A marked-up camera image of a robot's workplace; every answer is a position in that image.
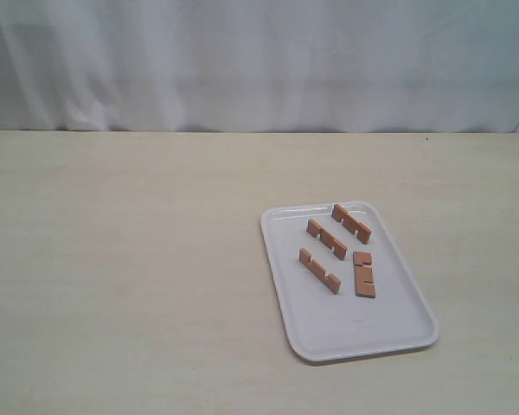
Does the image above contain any notched wooden piece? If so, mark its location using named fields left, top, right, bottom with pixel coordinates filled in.
left=306, top=219, right=348, bottom=260
left=298, top=248, right=341, bottom=295
left=331, top=204, right=372, bottom=245
left=352, top=251, right=376, bottom=298

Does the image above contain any white plastic tray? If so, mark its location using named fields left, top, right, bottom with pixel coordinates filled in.
left=260, top=201, right=439, bottom=362

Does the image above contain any white backdrop curtain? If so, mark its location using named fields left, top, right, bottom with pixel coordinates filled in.
left=0, top=0, right=519, bottom=132

